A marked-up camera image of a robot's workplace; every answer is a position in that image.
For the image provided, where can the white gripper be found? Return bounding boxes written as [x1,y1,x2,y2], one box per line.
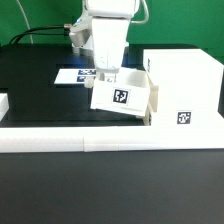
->
[92,17,130,74]

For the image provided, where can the white drawer box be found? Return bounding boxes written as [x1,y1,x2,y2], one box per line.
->
[84,67,150,117]
[143,85,159,126]

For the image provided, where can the white front drawer box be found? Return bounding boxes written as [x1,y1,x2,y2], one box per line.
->
[143,85,159,126]

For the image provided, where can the white drawer cabinet frame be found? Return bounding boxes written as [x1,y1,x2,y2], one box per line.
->
[143,49,224,127]

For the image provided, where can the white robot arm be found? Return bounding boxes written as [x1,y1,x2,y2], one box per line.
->
[69,0,149,74]

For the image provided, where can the white marker tag sheet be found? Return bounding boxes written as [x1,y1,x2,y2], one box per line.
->
[54,68,96,85]

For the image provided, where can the black cable bundle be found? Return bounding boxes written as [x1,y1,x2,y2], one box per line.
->
[8,23,73,46]

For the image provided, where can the white thin cable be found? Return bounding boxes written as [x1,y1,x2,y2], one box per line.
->
[15,0,35,45]

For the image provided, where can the white L-shaped border wall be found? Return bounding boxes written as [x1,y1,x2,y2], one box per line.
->
[0,93,224,154]

